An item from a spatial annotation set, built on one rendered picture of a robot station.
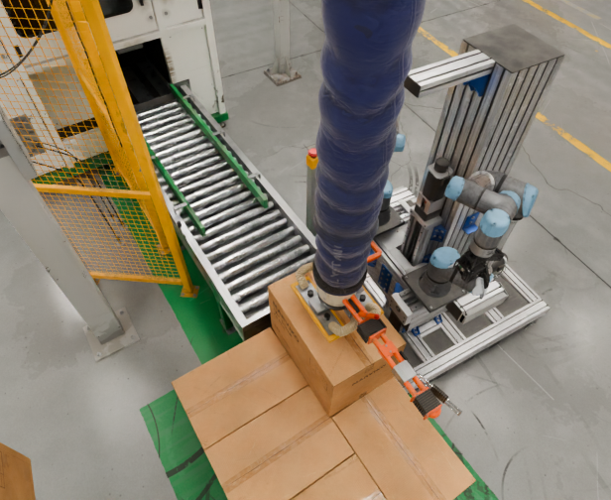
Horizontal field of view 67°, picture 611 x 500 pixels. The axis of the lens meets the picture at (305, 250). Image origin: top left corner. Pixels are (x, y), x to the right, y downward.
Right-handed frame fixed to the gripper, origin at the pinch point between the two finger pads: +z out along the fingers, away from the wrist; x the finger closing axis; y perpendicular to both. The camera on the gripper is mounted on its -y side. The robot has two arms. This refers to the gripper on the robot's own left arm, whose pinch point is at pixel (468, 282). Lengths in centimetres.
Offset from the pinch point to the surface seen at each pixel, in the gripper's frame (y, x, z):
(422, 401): 27.5, 20.3, 31.3
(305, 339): 46, -33, 58
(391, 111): 25, -28, -61
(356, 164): 33, -29, -45
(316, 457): 61, 6, 98
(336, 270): 34.2, -31.4, 9.1
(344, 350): 33, -20, 58
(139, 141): 78, -145, 12
